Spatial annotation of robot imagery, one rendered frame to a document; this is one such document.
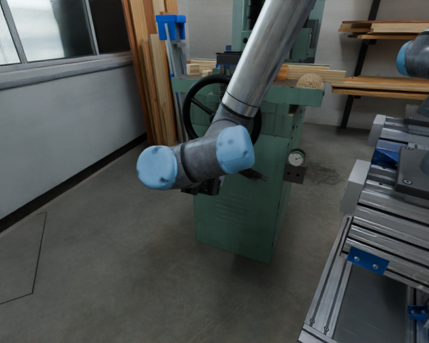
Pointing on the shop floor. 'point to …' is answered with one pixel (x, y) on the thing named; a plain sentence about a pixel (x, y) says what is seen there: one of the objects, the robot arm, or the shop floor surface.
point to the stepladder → (175, 56)
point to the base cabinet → (248, 201)
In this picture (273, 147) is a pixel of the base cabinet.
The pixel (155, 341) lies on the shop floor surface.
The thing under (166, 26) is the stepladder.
